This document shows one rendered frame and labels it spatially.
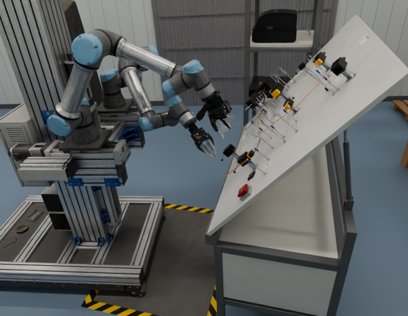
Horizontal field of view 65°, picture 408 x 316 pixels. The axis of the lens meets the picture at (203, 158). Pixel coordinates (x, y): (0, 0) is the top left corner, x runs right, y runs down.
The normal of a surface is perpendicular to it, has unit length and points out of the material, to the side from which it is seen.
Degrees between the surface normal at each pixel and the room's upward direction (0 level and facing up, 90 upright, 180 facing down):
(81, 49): 84
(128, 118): 90
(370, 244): 0
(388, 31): 90
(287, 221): 0
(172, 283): 0
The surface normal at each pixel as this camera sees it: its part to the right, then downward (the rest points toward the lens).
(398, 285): -0.05, -0.86
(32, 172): -0.08, 0.52
